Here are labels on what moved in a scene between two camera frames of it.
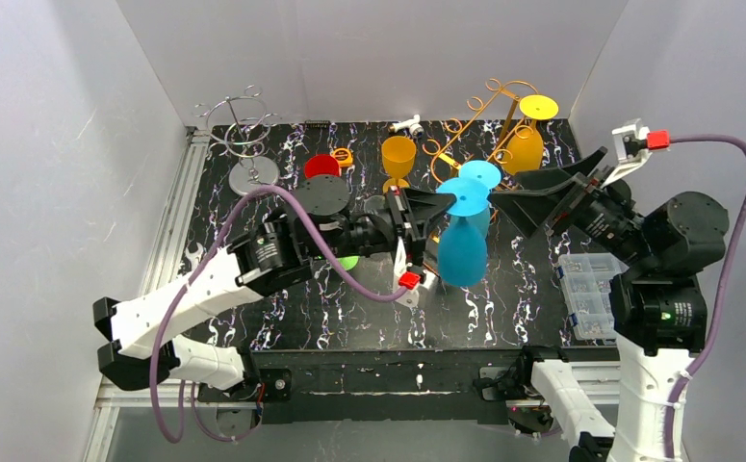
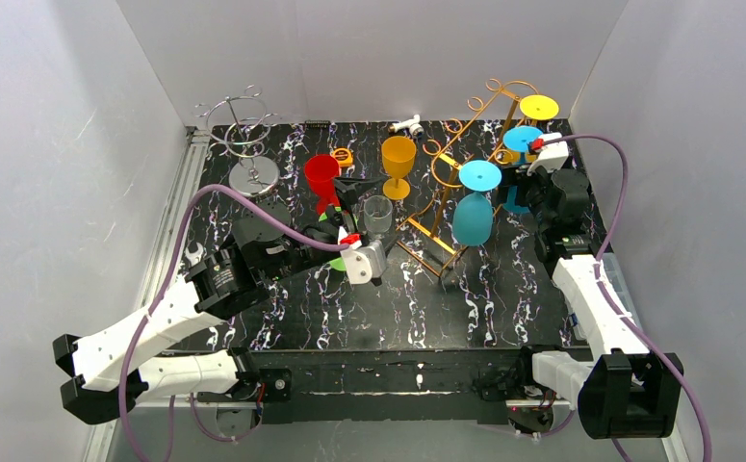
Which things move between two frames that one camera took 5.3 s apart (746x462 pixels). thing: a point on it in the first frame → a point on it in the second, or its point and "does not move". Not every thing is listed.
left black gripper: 400,217 → 346,217
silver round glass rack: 241,123 does not move
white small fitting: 413,124 does not move
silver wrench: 194,257 does not move
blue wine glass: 462,243 → 517,139
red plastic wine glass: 321,165 does not move
